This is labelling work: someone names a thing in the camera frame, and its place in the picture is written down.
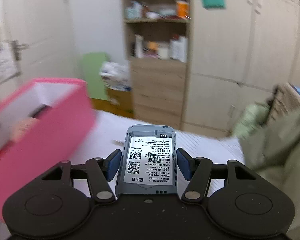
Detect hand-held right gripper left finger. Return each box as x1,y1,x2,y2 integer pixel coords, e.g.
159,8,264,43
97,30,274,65
41,149,122,204

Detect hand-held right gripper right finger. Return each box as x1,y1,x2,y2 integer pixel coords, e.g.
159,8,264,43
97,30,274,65
176,148,257,204

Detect grey portable router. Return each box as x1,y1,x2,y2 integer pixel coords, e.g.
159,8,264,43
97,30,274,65
115,124,178,198

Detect black square case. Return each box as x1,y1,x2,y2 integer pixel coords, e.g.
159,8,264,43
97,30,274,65
29,106,48,118

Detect pink storage box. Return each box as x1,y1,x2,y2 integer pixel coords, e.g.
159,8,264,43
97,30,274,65
0,78,97,222

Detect white patterned table cover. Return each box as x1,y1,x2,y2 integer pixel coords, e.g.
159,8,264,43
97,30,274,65
70,110,245,198

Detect cardboard box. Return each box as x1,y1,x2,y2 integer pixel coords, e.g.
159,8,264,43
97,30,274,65
106,86,134,118

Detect white printed tote bag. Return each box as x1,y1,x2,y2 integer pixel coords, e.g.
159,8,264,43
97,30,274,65
0,25,22,85

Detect wooden bookshelf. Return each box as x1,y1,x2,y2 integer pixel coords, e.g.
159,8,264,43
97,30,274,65
120,0,193,130

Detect white plastic package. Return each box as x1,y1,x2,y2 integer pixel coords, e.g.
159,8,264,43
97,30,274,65
100,60,132,92

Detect green stool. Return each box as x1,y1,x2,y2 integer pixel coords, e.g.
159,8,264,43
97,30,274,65
81,52,110,100

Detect olive puffer jacket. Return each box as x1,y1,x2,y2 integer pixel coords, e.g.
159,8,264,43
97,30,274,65
231,102,300,240

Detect white door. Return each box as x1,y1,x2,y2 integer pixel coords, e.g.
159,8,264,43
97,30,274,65
0,0,73,98

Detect tall white bottle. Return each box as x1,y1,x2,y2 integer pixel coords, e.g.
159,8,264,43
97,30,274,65
177,36,188,63

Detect grey can red cap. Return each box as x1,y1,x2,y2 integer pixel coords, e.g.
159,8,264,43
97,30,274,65
170,39,179,60

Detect white jar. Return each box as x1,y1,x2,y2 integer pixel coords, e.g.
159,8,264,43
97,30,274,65
159,42,170,59

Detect light wooden wardrobe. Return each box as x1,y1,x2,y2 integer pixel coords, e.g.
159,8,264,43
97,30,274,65
181,0,300,140

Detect white spray bottle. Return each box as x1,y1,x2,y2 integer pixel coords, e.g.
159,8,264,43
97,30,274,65
135,34,144,58

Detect printed cloth bag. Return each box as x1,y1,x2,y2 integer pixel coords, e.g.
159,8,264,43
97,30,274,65
266,83,300,128

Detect orange paper cup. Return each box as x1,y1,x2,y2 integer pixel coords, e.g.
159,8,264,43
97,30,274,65
175,0,190,18

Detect teal white boxes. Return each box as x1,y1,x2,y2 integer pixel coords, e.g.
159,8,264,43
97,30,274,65
125,1,143,19

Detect metal door handle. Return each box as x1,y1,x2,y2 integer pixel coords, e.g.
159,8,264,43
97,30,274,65
11,40,28,62

